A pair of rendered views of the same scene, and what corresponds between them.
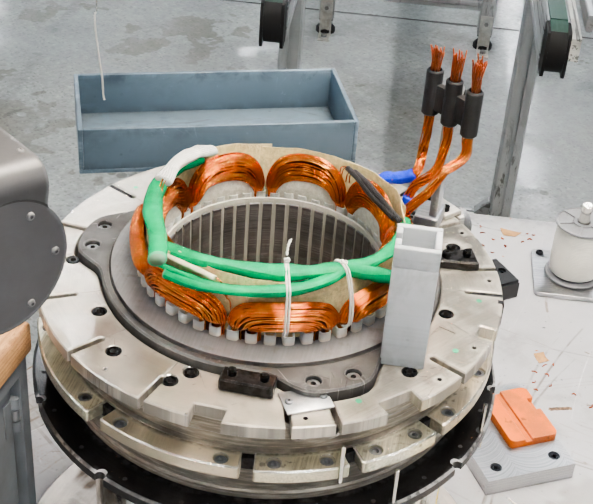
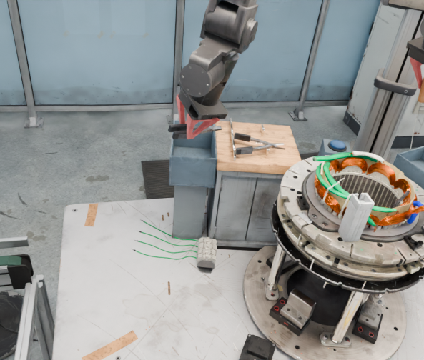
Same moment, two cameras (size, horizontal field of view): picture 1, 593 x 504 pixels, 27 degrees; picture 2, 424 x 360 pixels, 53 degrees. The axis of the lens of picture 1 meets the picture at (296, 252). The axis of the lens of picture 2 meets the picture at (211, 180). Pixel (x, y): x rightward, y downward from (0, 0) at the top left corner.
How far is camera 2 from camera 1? 0.56 m
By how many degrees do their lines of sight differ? 56
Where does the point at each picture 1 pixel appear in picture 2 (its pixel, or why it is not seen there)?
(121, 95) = not seen: outside the picture
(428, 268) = (355, 206)
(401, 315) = (346, 218)
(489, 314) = (390, 256)
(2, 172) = (200, 58)
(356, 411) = (311, 229)
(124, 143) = (407, 166)
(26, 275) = (199, 86)
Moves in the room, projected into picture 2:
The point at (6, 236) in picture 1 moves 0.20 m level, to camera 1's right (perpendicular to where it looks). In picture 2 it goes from (196, 72) to (236, 138)
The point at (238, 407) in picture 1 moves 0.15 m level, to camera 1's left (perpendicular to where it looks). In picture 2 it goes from (292, 204) to (264, 160)
